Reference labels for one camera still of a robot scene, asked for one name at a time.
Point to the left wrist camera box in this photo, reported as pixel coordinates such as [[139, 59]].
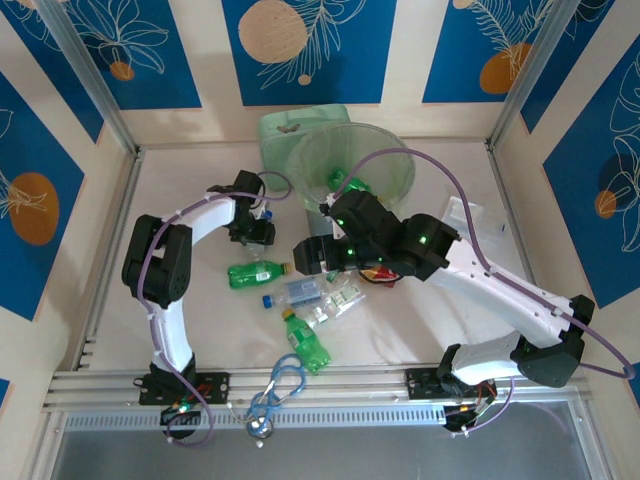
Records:
[[258, 214]]

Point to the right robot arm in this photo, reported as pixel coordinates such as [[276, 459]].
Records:
[[500, 290]]

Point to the small clear bottle green label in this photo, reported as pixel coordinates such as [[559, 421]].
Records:
[[331, 275]]

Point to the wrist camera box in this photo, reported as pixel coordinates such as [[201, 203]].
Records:
[[258, 214], [332, 220]]

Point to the clear plastic package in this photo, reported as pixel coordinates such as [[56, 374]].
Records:
[[492, 225]]

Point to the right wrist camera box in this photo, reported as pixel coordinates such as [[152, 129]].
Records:
[[332, 220]]

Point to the grey metal panel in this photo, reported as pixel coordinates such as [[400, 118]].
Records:
[[350, 460]]

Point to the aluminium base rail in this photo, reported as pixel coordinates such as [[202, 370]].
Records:
[[350, 385]]

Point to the green plastic bottle yellow cap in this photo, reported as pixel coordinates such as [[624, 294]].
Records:
[[355, 182], [250, 275], [310, 345]]

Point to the aluminium frame post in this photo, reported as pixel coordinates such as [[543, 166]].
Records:
[[543, 50], [90, 75]]

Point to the clear bottle green white label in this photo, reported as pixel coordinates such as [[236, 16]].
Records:
[[345, 296]]

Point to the clear bottle grey-blue label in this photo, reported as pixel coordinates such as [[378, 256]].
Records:
[[302, 290]]

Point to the blue stethoscope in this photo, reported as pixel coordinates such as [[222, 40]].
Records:
[[260, 427]]

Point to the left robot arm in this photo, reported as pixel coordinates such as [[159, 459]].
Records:
[[170, 330]]

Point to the aluminium side rail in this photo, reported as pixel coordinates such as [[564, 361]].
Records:
[[112, 250], [500, 172]]

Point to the light green case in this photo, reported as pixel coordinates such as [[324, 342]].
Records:
[[275, 155]]

